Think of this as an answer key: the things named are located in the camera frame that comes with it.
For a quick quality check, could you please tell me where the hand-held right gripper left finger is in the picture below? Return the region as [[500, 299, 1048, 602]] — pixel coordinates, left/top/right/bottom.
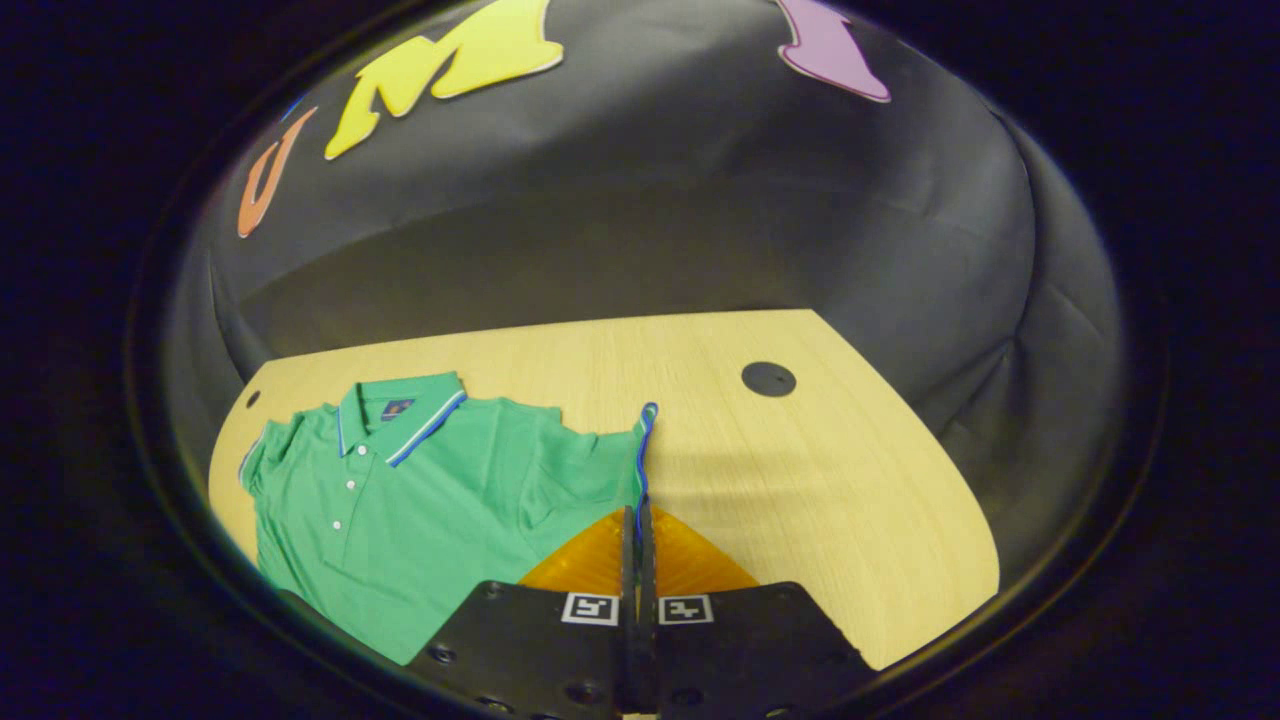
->
[[405, 505, 642, 720]]

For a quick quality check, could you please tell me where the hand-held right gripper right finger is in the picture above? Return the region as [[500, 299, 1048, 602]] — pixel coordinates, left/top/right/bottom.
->
[[641, 500, 881, 720]]

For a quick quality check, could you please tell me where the black backdrop cloth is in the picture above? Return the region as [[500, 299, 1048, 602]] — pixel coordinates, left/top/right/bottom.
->
[[165, 0, 1126, 591]]

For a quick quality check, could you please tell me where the green T-shirt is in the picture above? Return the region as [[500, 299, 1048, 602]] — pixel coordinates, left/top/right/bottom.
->
[[238, 372, 661, 666]]

